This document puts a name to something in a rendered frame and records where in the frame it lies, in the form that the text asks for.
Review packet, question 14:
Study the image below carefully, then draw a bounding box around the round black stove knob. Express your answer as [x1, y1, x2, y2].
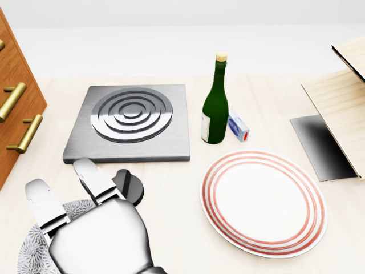
[112, 168, 145, 206]

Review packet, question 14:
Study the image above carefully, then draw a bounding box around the white plate with red rings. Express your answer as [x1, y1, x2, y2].
[200, 150, 329, 259]

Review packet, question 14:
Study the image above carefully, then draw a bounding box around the wooden cabinet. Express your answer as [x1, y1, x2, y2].
[0, 8, 48, 191]

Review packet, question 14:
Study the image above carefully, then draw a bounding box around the flat grey stove plate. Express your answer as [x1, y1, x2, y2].
[62, 84, 191, 164]

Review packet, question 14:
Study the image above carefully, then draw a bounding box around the green wine bottle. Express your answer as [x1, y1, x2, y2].
[200, 51, 230, 145]

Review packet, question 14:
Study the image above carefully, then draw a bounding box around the small blue white box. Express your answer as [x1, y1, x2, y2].
[227, 110, 250, 143]

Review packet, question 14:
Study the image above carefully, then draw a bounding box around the pale wooden wine rack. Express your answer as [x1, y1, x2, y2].
[289, 35, 365, 182]

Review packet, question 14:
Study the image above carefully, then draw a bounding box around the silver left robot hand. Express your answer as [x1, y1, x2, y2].
[25, 158, 155, 274]

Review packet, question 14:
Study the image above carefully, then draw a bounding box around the grey patterned bowl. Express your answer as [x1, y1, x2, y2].
[17, 199, 97, 274]

